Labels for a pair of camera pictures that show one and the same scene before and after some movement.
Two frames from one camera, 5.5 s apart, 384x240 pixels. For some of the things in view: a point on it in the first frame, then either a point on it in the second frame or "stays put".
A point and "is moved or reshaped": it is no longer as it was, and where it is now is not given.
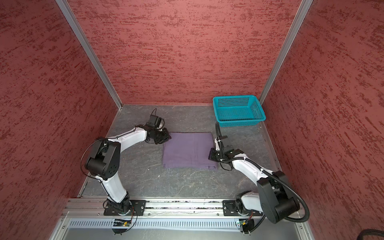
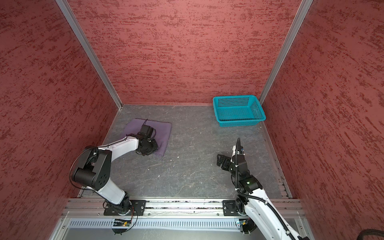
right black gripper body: x=216 y=155 to x=232 y=170
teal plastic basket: x=231 y=111 stays put
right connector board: x=246 y=224 stays put
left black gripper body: x=160 y=136 to x=150 y=147
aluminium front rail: x=83 y=208 stays put
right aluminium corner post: x=288 y=40 stays put
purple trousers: x=189 y=150 is moved or reshaped
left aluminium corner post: x=90 y=53 stays put
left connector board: x=121 y=222 stays put
